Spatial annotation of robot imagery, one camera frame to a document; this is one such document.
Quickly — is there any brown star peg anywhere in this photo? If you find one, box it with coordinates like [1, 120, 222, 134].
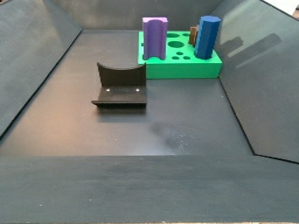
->
[188, 25, 199, 46]

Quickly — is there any black curved holder stand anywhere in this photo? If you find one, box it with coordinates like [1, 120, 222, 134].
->
[91, 63, 147, 107]

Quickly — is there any green shape sorter board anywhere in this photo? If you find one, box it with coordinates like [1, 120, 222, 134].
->
[137, 31, 222, 79]

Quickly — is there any purple tall notched block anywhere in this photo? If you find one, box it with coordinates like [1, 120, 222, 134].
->
[143, 17, 168, 60]

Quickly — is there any blue hexagonal prism peg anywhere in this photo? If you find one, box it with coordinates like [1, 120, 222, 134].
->
[193, 16, 220, 60]

